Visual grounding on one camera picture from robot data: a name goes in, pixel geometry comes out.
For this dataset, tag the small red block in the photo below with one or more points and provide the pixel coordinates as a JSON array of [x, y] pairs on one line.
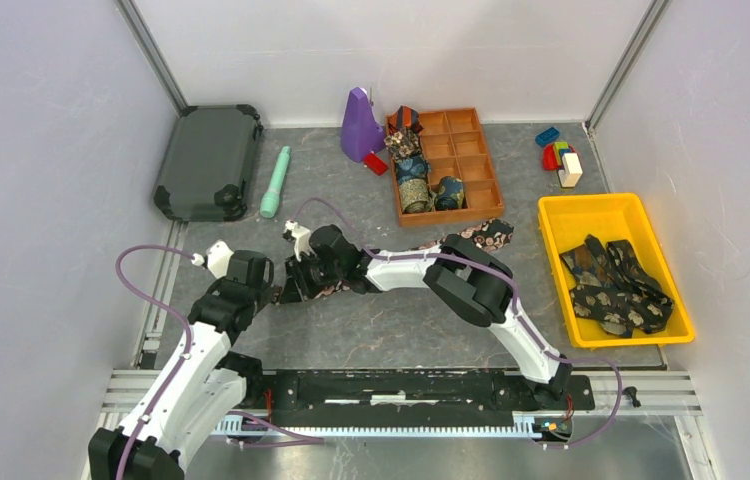
[[374, 163]]

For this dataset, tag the dark green suitcase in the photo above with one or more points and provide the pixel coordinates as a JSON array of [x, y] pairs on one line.
[[208, 165]]

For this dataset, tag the rolled brown floral tie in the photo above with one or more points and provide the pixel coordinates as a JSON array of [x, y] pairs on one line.
[[402, 144]]

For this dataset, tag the yellow plastic bin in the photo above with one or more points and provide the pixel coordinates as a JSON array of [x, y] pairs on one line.
[[565, 221]]

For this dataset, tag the mint green flashlight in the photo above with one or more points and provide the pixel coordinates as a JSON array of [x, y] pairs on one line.
[[271, 199]]

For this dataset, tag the dark paisley ties in bin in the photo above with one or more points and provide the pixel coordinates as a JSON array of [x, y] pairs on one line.
[[612, 288]]

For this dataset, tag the rolled navy gold tie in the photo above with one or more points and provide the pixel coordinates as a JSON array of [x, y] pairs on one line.
[[449, 194]]

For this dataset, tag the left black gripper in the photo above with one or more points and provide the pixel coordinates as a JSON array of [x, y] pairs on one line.
[[263, 286]]

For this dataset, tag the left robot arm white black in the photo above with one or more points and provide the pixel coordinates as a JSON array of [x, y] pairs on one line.
[[200, 383]]

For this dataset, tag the colourful toy block stack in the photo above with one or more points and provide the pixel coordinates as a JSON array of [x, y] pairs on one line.
[[562, 158]]

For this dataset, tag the blue toy brick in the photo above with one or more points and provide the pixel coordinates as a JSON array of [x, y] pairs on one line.
[[547, 137]]

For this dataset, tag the rolled olive patterned tie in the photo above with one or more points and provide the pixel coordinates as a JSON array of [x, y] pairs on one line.
[[415, 196]]

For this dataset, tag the rolled blue patterned tie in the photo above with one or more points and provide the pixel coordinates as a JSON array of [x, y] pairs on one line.
[[410, 168]]

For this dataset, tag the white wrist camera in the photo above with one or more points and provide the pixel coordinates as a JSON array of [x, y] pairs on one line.
[[299, 237], [215, 259]]

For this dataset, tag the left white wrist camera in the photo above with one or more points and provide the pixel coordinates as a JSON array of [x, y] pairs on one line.
[[215, 259]]

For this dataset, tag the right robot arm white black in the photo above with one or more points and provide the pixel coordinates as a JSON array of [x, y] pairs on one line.
[[473, 284]]

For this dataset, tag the rolled orange black tie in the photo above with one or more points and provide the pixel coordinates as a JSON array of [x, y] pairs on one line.
[[404, 118]]

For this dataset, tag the orange compartment tray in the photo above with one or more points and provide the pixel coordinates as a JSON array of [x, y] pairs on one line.
[[453, 143]]

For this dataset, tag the purple metronome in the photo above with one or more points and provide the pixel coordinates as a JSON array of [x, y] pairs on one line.
[[361, 134]]

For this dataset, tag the aluminium rail frame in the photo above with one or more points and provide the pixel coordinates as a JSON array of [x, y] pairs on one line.
[[632, 393]]

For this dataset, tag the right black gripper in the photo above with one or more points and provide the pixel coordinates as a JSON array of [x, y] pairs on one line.
[[297, 286]]

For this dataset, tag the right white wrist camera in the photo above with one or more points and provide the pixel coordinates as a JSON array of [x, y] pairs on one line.
[[299, 237]]

